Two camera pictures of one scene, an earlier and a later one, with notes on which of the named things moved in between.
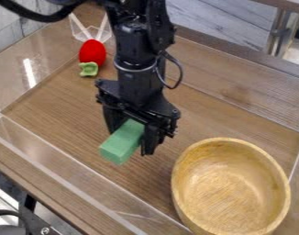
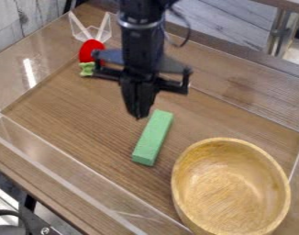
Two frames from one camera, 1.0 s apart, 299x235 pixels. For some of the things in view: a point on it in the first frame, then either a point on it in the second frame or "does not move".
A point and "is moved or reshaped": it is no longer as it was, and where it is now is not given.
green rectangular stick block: x=123 y=141 is moved or reshaped
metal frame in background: x=282 y=32 does not move
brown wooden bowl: x=230 y=189 does not move
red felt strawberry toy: x=92 y=55 does not move
